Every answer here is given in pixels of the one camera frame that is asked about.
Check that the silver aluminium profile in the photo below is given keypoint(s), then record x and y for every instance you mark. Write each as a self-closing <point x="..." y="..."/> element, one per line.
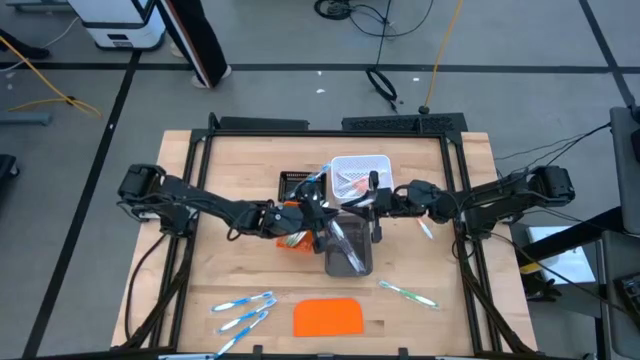
<point x="185" y="357"/>

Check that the green toothbrush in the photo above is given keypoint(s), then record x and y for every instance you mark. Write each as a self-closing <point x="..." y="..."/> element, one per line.
<point x="301" y="236"/>
<point x="407" y="295"/>
<point x="295" y="239"/>

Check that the black aluminium table frame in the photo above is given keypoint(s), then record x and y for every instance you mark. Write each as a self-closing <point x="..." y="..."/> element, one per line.
<point x="325" y="134"/>

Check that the grey metal desk foot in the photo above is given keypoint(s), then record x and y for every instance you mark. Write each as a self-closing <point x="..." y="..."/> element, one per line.
<point x="40" y="6"/>
<point x="25" y="118"/>

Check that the smoky grey translucent tray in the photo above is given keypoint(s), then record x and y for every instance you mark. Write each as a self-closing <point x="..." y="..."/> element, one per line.
<point x="335" y="265"/>

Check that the black frame clamp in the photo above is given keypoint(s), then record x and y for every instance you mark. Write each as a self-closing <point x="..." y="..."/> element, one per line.
<point x="257" y="351"/>
<point x="403" y="353"/>

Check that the plain black box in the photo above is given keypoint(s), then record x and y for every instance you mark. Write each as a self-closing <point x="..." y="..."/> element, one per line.
<point x="265" y="124"/>

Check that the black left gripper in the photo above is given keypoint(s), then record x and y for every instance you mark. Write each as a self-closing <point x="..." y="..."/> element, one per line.
<point x="290" y="220"/>

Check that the white Trossen mobile base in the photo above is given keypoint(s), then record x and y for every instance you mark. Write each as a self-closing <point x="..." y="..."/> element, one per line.
<point x="120" y="30"/>

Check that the purple toothbrush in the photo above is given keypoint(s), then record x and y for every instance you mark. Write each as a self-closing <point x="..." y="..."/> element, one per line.
<point x="350" y="250"/>
<point x="359" y="262"/>

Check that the black metal beam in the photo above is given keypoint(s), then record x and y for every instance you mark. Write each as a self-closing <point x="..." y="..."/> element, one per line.
<point x="575" y="237"/>

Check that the black plastic basket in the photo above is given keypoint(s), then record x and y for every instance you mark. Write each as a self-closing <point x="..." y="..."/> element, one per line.
<point x="287" y="187"/>

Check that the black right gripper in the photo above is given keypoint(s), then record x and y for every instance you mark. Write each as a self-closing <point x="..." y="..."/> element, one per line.
<point x="395" y="202"/>

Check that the orange flat lid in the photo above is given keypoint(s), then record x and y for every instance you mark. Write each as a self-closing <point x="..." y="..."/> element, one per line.
<point x="327" y="317"/>

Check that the grey cabinet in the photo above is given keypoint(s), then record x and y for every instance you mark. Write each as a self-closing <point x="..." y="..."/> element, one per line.
<point x="625" y="175"/>

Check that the perforated black box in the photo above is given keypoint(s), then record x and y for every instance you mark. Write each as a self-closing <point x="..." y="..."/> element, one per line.
<point x="390" y="123"/>

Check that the black glove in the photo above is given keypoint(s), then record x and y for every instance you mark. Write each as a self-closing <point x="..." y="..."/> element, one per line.
<point x="542" y="287"/>

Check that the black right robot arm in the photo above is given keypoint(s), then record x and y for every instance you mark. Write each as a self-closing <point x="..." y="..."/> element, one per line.
<point x="500" y="195"/>

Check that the white panel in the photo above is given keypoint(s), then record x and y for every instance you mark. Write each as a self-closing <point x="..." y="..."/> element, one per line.
<point x="560" y="265"/>

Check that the white plastic basket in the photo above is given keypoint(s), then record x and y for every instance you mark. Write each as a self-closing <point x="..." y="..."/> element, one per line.
<point x="350" y="165"/>

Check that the orange plastic basket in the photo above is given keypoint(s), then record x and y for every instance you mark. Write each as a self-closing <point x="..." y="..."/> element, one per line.
<point x="305" y="247"/>

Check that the grey equipment block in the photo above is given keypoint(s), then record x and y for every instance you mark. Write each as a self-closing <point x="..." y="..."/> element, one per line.
<point x="615" y="340"/>

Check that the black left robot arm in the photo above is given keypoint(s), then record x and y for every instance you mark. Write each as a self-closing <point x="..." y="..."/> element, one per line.
<point x="200" y="197"/>

